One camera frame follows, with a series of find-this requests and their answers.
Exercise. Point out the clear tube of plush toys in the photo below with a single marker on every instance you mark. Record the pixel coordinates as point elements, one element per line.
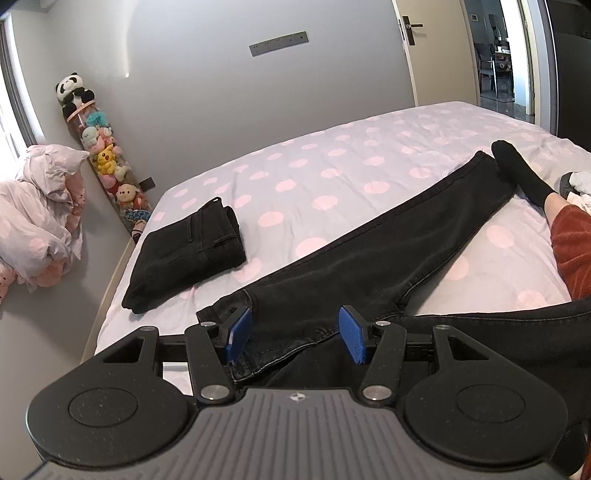
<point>111,166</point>

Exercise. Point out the window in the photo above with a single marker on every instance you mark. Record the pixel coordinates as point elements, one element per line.
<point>14,101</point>

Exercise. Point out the dark cabinet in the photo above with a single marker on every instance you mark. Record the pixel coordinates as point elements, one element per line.
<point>572,69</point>

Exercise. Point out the dark chair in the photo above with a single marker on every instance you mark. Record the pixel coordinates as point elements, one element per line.
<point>485,64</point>

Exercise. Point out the black jeans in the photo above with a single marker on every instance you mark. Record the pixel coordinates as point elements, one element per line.
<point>369,258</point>

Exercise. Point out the person's leg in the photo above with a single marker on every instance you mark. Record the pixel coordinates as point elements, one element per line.
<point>556,205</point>

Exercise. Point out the rust red shorts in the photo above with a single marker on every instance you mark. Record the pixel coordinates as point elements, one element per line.
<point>575,249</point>

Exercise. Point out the black sock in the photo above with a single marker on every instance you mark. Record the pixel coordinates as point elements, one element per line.
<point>517,168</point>

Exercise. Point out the bed with pink dotted sheet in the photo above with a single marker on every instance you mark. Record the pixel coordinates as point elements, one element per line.
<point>323,152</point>

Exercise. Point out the grey white cloth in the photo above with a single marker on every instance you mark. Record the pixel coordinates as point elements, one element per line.
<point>575,184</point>

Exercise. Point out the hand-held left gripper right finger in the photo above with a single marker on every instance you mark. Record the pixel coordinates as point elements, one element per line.
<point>353,334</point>

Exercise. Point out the beige door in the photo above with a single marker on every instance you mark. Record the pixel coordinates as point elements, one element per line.
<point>438,60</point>

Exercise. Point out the black wall socket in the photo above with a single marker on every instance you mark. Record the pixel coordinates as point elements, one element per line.
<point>147,184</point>

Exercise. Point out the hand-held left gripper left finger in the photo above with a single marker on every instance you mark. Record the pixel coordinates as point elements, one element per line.
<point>239,334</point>

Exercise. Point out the crumpled pink dotted duvet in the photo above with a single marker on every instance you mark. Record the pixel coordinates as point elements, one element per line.
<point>37,207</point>

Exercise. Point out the panda plush toy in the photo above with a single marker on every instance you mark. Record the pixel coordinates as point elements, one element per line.
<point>71,90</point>

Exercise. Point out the folded black pants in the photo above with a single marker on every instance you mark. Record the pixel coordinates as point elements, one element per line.
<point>184,254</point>

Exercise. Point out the grey wall bracket plate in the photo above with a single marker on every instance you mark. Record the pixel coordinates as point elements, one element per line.
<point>278,44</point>

